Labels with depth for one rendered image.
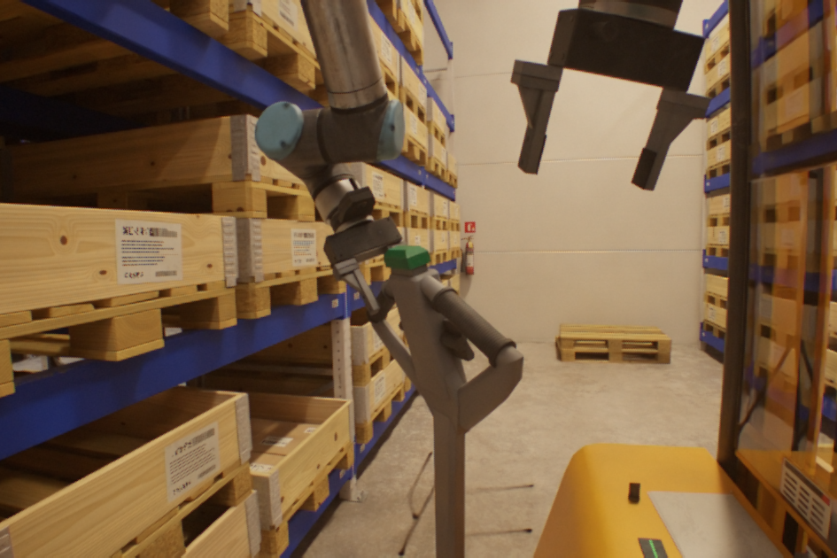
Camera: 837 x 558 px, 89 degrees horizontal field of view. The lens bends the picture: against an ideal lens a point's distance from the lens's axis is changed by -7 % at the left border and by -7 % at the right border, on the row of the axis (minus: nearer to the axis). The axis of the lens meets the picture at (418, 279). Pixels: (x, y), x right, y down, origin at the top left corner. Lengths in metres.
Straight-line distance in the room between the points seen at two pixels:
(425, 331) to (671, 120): 0.42
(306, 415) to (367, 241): 1.85
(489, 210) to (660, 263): 2.33
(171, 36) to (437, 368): 1.18
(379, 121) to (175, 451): 1.00
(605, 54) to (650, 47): 0.04
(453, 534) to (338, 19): 0.80
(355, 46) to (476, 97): 6.01
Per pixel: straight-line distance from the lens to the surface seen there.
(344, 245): 0.80
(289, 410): 2.61
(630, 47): 0.48
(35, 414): 1.18
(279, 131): 0.77
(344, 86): 0.69
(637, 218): 6.50
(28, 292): 1.07
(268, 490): 1.82
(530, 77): 0.46
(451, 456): 0.79
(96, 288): 1.16
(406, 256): 0.66
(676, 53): 0.51
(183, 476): 1.41
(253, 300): 1.63
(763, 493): 1.38
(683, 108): 0.53
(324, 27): 0.67
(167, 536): 1.42
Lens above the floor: 1.44
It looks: 5 degrees down
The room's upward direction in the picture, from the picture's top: 1 degrees counter-clockwise
